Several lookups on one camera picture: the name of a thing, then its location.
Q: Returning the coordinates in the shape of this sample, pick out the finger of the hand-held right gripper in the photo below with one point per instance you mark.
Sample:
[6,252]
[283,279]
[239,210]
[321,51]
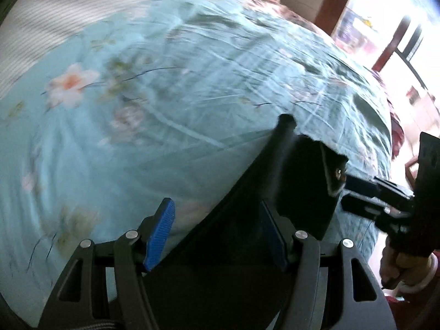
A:
[359,208]
[361,185]

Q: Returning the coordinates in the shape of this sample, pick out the person's right hand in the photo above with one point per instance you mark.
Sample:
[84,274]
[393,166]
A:
[390,264]

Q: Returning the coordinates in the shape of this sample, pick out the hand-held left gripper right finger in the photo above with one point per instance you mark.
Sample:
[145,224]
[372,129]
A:
[275,239]

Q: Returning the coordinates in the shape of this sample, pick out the dark window frame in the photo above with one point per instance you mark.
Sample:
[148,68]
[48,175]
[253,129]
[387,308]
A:
[401,32]

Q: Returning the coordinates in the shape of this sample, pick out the teal floral bed sheet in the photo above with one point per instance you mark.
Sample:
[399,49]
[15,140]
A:
[165,110]

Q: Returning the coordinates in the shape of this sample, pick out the red floral blanket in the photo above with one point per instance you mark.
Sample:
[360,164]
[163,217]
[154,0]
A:
[275,4]

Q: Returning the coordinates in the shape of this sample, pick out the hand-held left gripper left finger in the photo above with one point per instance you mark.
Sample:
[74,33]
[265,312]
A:
[160,233]

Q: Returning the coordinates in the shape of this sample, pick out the wooden door frame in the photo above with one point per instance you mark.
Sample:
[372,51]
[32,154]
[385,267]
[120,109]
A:
[338,3]

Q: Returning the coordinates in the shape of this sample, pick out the black pants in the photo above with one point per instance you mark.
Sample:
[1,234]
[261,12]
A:
[302,178]

